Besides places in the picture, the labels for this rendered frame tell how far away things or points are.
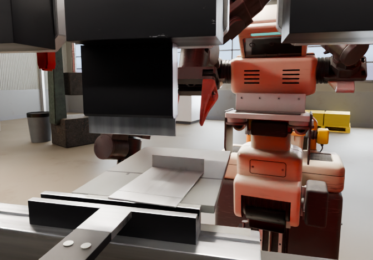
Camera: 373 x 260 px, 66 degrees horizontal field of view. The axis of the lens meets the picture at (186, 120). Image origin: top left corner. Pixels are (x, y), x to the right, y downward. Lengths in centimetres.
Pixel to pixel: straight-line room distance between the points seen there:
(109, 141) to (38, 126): 538
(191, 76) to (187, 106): 719
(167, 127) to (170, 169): 16
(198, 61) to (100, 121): 27
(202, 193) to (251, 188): 67
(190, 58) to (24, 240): 38
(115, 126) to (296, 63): 75
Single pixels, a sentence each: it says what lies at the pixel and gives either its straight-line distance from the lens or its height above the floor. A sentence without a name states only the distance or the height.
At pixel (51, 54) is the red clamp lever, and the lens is 45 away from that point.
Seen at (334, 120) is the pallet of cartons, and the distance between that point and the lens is 738.
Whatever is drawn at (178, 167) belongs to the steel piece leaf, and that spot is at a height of 101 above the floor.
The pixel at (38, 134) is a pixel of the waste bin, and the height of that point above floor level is 15.
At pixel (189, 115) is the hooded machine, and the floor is 24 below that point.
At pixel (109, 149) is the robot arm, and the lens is 66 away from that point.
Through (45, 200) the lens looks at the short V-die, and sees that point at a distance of 38.
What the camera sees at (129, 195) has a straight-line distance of 36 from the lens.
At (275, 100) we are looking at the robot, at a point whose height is 108.
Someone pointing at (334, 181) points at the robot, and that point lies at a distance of 131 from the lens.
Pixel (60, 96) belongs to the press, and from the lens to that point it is 542.
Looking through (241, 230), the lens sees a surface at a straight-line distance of 35.
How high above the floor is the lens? 114
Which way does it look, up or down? 8 degrees down
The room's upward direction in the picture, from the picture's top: straight up
